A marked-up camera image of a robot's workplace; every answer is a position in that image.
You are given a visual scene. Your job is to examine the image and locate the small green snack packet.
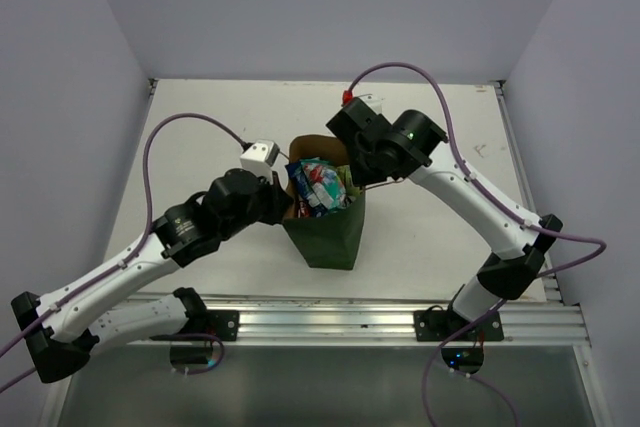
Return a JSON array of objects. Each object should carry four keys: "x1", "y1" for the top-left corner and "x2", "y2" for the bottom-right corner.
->
[{"x1": 336, "y1": 165, "x2": 362, "y2": 198}]

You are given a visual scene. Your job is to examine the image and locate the green paper bag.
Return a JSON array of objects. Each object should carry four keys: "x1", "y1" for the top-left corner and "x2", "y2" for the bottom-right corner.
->
[{"x1": 283, "y1": 134, "x2": 366, "y2": 271}]

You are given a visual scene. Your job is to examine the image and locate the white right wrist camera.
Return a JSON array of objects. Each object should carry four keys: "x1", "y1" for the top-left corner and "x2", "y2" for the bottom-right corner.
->
[{"x1": 341, "y1": 90, "x2": 383, "y2": 114}]

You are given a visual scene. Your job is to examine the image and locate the black left base bracket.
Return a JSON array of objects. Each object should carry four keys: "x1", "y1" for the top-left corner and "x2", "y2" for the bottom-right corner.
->
[{"x1": 204, "y1": 309, "x2": 240, "y2": 342}]

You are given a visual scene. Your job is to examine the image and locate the red Doritos chip bag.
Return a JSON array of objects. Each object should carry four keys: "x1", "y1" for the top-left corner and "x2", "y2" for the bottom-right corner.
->
[{"x1": 296, "y1": 198, "x2": 315, "y2": 218}]

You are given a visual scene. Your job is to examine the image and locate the aluminium mounting rail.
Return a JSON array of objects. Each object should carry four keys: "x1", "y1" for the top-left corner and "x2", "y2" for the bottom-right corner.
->
[{"x1": 201, "y1": 294, "x2": 590, "y2": 347}]

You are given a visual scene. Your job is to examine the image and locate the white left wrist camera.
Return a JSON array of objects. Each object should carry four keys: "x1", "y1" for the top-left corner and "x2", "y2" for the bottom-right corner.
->
[{"x1": 239, "y1": 140, "x2": 280, "y2": 183}]

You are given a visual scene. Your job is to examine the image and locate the black right base bracket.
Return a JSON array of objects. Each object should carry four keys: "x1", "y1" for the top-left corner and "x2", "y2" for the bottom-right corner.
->
[{"x1": 413, "y1": 305, "x2": 505, "y2": 342}]

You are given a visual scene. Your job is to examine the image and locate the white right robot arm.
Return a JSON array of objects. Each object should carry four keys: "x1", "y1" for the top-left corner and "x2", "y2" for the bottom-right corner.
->
[{"x1": 327, "y1": 98, "x2": 563, "y2": 340}]

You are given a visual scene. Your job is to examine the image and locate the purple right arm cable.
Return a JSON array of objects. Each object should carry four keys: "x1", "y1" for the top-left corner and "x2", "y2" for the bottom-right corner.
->
[{"x1": 347, "y1": 61, "x2": 608, "y2": 427}]

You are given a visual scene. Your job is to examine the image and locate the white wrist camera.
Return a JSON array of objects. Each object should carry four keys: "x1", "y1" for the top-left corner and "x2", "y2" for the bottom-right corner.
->
[
  {"x1": 341, "y1": 90, "x2": 383, "y2": 114},
  {"x1": 239, "y1": 140, "x2": 280, "y2": 183}
]

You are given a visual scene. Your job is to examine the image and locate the teal Fox's candy bag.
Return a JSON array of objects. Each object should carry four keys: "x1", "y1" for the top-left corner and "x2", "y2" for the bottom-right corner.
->
[{"x1": 286, "y1": 158, "x2": 350, "y2": 218}]

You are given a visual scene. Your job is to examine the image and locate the black base bracket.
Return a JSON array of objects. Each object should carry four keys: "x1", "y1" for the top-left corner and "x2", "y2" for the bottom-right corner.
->
[
  {"x1": 204, "y1": 309, "x2": 240, "y2": 342},
  {"x1": 413, "y1": 305, "x2": 505, "y2": 342}
]

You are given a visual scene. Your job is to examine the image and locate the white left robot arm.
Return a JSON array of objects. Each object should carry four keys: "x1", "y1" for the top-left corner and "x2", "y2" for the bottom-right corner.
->
[{"x1": 11, "y1": 168, "x2": 293, "y2": 384}]

